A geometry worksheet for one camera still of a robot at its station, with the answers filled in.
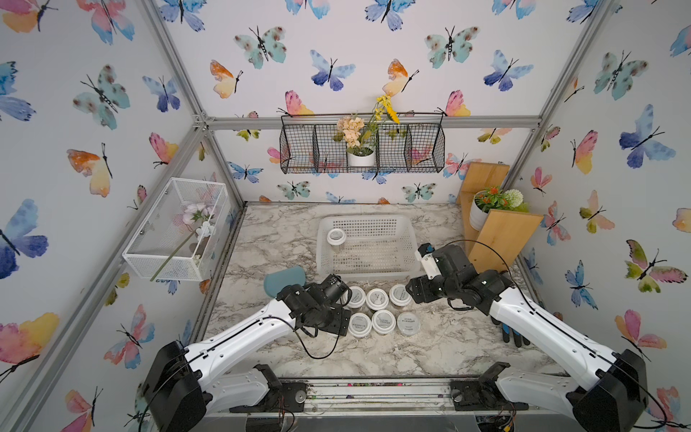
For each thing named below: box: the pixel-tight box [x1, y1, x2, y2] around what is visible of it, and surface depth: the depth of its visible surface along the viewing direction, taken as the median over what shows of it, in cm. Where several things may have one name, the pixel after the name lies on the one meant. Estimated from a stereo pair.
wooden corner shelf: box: [457, 162, 545, 273], surface depth 88 cm
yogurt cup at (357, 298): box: [343, 286, 367, 309], surface depth 87 cm
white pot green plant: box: [469, 185, 530, 232], surface depth 93 cm
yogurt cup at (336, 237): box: [326, 227, 347, 246], surface depth 101 cm
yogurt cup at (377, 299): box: [365, 288, 390, 311], surface depth 87 cm
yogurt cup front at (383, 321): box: [371, 309, 397, 335], surface depth 82 cm
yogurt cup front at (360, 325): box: [348, 312, 373, 339], surface depth 82 cm
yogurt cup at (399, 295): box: [388, 283, 412, 307], surface depth 88 cm
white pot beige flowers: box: [332, 94, 401, 168], surface depth 86 cm
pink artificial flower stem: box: [150, 201, 217, 282], surface depth 74 cm
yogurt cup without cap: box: [396, 311, 422, 336], surface depth 84 cm
